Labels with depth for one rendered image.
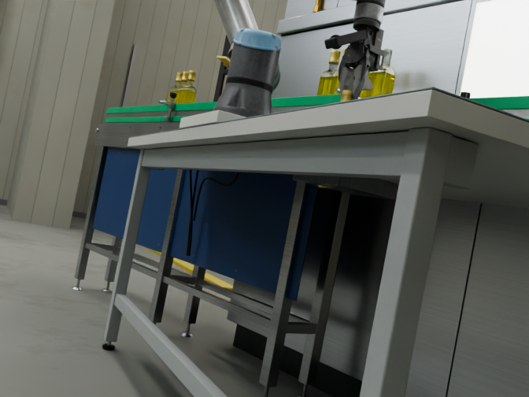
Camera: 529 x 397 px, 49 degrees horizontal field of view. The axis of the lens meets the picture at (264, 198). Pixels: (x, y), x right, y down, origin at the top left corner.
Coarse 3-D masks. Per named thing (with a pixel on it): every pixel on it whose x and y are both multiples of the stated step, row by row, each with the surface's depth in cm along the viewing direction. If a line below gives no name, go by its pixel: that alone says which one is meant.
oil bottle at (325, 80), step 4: (324, 72) 197; (328, 72) 195; (332, 72) 195; (320, 76) 198; (324, 76) 196; (328, 76) 195; (320, 80) 197; (324, 80) 196; (328, 80) 195; (320, 84) 197; (324, 84) 196; (328, 84) 194; (320, 88) 197; (324, 88) 195; (328, 88) 194; (320, 92) 196; (324, 92) 195; (328, 92) 194
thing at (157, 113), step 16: (304, 96) 186; (320, 96) 180; (336, 96) 174; (112, 112) 302; (128, 112) 286; (144, 112) 273; (160, 112) 261; (176, 112) 250; (192, 112) 239; (208, 112) 230
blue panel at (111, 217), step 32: (128, 160) 278; (128, 192) 272; (160, 192) 249; (192, 192) 229; (224, 192) 212; (256, 192) 197; (288, 192) 184; (96, 224) 295; (160, 224) 244; (224, 224) 208; (256, 224) 194; (288, 224) 182; (192, 256) 221; (224, 256) 205; (256, 256) 192
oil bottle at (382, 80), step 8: (384, 64) 179; (376, 72) 178; (384, 72) 176; (392, 72) 178; (376, 80) 178; (384, 80) 176; (392, 80) 179; (376, 88) 177; (384, 88) 177; (392, 88) 179; (368, 96) 179
